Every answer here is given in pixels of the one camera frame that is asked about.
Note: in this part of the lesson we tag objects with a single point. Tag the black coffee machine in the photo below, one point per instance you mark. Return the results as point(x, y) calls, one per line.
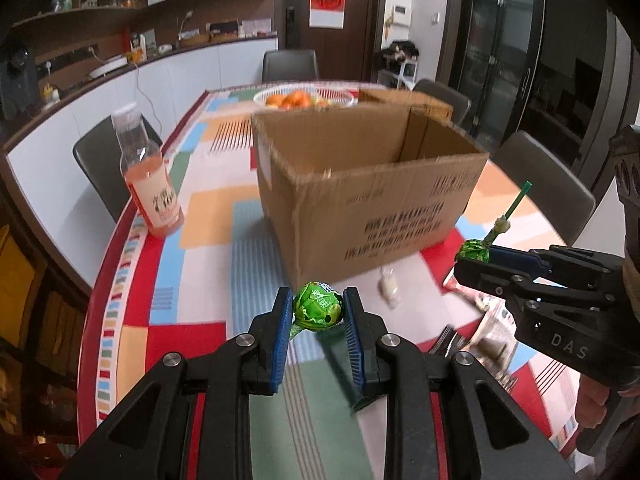
point(19, 83)

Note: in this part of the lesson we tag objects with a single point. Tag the dark wooden entrance door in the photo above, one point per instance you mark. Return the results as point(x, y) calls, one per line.
point(344, 34)

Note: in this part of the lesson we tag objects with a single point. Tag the brown cardboard box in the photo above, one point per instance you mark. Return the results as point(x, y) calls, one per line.
point(350, 189)

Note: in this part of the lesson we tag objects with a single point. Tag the grey chair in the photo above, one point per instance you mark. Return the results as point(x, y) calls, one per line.
point(460, 104)
point(98, 156)
point(556, 191)

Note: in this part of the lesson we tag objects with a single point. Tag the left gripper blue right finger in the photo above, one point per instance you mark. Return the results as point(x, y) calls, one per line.
point(354, 345)

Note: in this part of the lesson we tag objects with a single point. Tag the white counter cabinet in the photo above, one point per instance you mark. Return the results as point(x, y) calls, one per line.
point(59, 198)

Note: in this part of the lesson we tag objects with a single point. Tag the black glass sliding door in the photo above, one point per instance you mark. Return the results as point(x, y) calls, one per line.
point(497, 50)

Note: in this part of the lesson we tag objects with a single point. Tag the dark brown cracker packet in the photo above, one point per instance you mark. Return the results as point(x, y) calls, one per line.
point(451, 340)

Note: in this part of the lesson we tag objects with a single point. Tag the grey chair far end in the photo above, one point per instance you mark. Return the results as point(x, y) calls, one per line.
point(290, 65)

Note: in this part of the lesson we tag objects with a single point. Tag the person's right hand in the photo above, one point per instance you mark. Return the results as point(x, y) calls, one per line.
point(590, 409)

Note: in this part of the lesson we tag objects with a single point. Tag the grey chair far left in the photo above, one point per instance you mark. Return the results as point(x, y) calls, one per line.
point(98, 156)

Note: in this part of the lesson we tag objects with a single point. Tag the green lollipop with stick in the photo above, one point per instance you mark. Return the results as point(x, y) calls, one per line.
point(479, 250)

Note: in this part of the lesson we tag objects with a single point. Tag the grey chair right near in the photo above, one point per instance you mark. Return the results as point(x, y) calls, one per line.
point(556, 191)

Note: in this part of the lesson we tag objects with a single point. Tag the grey chair right far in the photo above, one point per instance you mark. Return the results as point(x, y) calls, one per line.
point(460, 104)

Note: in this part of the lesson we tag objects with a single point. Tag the white small pastry packet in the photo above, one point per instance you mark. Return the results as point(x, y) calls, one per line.
point(494, 341)

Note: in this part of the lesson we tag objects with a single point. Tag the white fruit basket with oranges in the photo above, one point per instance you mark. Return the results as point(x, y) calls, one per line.
point(301, 96)

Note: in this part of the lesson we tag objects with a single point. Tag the colourful patterned tablecloth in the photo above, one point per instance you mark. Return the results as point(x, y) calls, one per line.
point(192, 291)

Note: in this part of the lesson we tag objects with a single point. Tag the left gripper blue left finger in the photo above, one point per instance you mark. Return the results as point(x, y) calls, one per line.
point(282, 317)

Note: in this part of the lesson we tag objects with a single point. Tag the dark green snack packet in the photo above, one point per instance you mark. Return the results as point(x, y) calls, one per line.
point(334, 346)

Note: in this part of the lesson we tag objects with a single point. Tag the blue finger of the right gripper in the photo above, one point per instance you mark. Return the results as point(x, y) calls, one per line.
point(519, 262)

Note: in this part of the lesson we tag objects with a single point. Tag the pink drink bottle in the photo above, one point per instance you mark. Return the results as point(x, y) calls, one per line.
point(145, 173)

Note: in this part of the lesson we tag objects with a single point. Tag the white wrapped candy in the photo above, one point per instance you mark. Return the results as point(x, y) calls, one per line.
point(388, 287)

